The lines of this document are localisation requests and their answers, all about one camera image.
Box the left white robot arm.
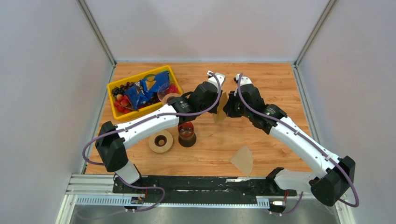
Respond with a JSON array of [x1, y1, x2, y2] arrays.
[[93, 77, 224, 193]]

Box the dark grapes bunch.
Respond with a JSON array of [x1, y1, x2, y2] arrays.
[[111, 82, 134, 97]]

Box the brown paper filter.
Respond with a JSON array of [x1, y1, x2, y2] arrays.
[[229, 146, 254, 177], [212, 92, 228, 124]]

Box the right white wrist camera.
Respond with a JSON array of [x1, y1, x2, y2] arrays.
[[234, 73, 253, 88]]

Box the brown glass dripper on base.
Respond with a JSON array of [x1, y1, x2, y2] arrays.
[[177, 122, 197, 147]]

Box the red tomato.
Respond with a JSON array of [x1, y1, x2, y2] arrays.
[[166, 84, 181, 95]]

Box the wooden dripper ring on table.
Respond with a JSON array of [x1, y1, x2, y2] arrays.
[[148, 130, 174, 154]]

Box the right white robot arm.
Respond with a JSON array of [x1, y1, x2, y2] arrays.
[[223, 84, 360, 208]]

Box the red strawberries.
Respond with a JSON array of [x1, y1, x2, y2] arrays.
[[113, 94, 133, 114]]

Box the yellow plastic basket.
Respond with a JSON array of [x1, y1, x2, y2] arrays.
[[107, 65, 183, 122]]

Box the blue chips bag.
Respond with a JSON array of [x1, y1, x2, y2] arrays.
[[124, 70, 170, 110]]

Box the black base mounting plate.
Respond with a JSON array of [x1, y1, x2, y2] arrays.
[[113, 175, 285, 204]]

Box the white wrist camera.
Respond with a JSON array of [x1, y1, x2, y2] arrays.
[[234, 73, 253, 88], [207, 70, 226, 91]]

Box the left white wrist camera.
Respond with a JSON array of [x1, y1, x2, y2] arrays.
[[207, 70, 226, 91]]

